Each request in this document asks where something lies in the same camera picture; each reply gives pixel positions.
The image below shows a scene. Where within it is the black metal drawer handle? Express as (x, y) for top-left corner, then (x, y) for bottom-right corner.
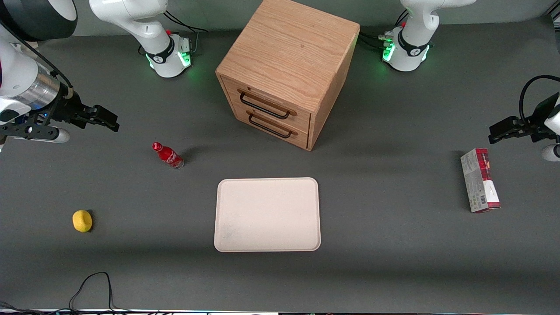
(248, 114), (293, 140)

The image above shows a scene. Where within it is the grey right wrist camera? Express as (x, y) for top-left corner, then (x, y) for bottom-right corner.
(0, 124), (71, 144)

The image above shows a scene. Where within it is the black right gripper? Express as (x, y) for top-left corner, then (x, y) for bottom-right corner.
(42, 90), (120, 133)

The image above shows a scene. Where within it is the wooden drawer with scuffed front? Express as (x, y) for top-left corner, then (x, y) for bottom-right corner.
(221, 77), (312, 130)

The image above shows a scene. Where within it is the thin black table cable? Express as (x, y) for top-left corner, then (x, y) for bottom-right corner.
(0, 272), (132, 315)

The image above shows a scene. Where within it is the black right arm base cable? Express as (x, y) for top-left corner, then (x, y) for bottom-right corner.
(163, 10), (210, 56)

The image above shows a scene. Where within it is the red soda bottle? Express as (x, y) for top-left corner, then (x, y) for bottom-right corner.
(151, 141), (186, 170)

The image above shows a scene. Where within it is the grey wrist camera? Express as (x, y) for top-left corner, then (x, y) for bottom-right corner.
(541, 144), (560, 163)
(0, 124), (71, 144)

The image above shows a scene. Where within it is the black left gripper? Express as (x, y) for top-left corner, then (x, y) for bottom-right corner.
(488, 97), (554, 145)

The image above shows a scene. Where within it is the black left gripper cable loop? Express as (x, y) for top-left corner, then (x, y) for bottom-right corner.
(519, 74), (560, 119)

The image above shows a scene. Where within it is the black left arm base cable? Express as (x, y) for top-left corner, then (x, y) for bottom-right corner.
(358, 10), (410, 52)

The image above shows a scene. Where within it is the wooden drawer cabinet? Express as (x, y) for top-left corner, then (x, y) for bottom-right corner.
(215, 0), (361, 151)

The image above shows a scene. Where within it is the beige rectangular tray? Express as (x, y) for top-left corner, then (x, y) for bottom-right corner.
(213, 177), (322, 253)

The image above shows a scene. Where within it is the grey and red carton box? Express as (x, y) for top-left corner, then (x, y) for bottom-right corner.
(460, 147), (501, 214)

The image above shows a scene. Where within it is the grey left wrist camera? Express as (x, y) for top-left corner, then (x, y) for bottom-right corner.
(541, 144), (560, 163)

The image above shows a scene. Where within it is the yellow lemon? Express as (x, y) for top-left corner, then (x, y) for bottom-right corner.
(72, 209), (94, 233)

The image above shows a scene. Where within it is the black arm base cable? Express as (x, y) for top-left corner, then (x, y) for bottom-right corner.
(358, 10), (410, 52)
(163, 10), (210, 56)

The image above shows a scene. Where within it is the black hex key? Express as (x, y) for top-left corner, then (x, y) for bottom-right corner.
(239, 91), (292, 120)

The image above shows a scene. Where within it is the wooden drawer with clean front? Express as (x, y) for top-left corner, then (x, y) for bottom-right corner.
(231, 105), (312, 150)

